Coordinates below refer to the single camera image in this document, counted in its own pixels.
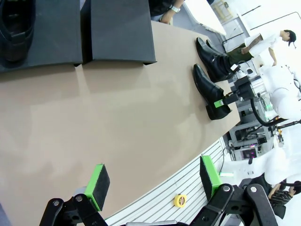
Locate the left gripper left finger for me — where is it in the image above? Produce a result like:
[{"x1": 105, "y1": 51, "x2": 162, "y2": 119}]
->
[{"x1": 39, "y1": 163, "x2": 111, "y2": 226}]

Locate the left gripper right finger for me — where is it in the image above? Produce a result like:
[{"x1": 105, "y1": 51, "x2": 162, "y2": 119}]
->
[{"x1": 191, "y1": 155, "x2": 279, "y2": 226}]

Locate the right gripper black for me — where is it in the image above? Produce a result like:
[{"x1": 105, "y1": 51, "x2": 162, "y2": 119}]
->
[{"x1": 213, "y1": 76, "x2": 255, "y2": 109}]

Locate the black perforated leather shoe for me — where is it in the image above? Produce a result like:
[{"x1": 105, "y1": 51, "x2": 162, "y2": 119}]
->
[
  {"x1": 0, "y1": 0, "x2": 36, "y2": 62},
  {"x1": 192, "y1": 63, "x2": 233, "y2": 121}
]

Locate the black shoe stand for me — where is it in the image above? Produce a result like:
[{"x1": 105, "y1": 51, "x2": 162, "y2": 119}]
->
[
  {"x1": 0, "y1": 0, "x2": 83, "y2": 73},
  {"x1": 80, "y1": 0, "x2": 158, "y2": 67}
]

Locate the person's left hand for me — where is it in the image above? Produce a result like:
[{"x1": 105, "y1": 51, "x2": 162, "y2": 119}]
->
[{"x1": 159, "y1": 8, "x2": 176, "y2": 24}]

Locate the grey equipment rack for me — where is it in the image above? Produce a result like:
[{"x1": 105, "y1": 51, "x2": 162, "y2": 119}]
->
[{"x1": 229, "y1": 94, "x2": 275, "y2": 163}]

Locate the yellow tape measure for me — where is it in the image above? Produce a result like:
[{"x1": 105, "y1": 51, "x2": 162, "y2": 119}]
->
[{"x1": 173, "y1": 194, "x2": 187, "y2": 208}]

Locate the slotted aluminium table plate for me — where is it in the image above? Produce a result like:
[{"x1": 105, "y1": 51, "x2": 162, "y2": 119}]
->
[{"x1": 103, "y1": 136, "x2": 226, "y2": 226}]

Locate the seated person striped shirt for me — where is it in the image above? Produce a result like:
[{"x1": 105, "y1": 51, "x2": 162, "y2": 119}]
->
[{"x1": 268, "y1": 180, "x2": 301, "y2": 219}]

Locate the bystander in white shirt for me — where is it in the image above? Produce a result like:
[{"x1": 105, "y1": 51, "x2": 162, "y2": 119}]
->
[{"x1": 241, "y1": 29, "x2": 297, "y2": 68}]

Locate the white table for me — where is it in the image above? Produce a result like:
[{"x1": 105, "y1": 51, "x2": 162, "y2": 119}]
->
[{"x1": 183, "y1": 0, "x2": 228, "y2": 36}]

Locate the person in black jacket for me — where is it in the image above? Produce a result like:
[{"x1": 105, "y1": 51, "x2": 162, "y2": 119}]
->
[{"x1": 149, "y1": 0, "x2": 186, "y2": 17}]

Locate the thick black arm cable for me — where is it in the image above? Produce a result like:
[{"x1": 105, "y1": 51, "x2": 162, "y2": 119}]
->
[{"x1": 249, "y1": 95, "x2": 301, "y2": 127}]

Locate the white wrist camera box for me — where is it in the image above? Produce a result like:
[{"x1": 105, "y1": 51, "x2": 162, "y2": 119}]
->
[{"x1": 230, "y1": 64, "x2": 246, "y2": 79}]

